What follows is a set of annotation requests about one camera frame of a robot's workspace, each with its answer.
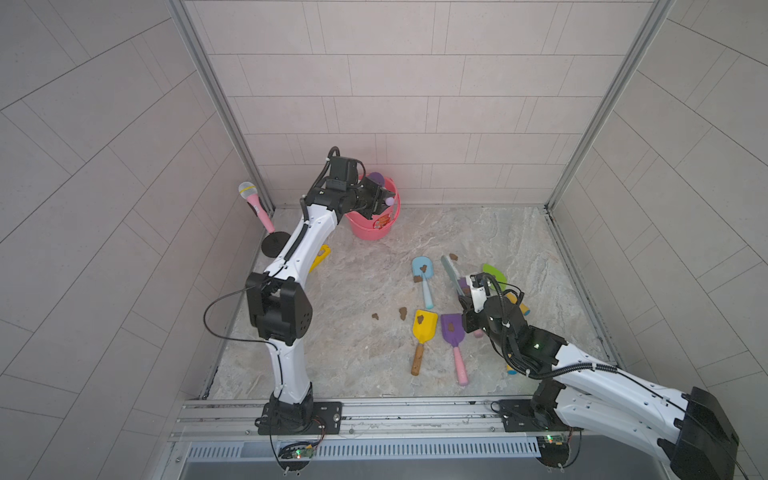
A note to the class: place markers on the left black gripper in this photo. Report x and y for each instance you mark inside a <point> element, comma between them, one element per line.
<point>374,193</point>

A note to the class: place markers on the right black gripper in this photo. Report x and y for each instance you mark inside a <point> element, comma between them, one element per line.
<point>468,311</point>

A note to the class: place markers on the purple round trowel pink handle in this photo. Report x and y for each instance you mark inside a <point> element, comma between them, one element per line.
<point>380,196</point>

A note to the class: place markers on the purple square shovel front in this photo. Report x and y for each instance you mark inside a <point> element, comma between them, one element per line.
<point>453,333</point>

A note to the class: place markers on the light blue trowel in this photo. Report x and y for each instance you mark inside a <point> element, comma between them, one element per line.
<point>423,270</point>

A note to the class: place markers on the yellow shovel wooden handle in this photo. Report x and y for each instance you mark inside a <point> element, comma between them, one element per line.
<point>424,329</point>

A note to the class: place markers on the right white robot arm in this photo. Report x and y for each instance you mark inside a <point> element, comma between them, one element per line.
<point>687,431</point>

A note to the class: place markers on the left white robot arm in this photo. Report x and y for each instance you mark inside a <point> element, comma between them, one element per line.
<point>278,306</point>

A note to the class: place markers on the pink plastic bucket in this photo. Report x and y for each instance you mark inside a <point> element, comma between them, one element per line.
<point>380,225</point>

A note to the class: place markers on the green leaf trowel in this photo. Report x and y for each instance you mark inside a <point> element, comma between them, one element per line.
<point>502,280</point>

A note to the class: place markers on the yellow triangle stencil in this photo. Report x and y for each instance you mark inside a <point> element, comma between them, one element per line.
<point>322,254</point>

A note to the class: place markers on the pink toy microphone on stand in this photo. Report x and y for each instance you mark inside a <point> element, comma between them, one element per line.
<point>275,240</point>

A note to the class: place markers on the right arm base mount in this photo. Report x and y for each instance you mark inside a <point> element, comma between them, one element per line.
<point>534,414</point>

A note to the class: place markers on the purple square shovel pink handle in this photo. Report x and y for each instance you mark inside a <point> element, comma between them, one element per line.
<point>467,292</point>

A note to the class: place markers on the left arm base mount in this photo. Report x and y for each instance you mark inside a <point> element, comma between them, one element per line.
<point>309,417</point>

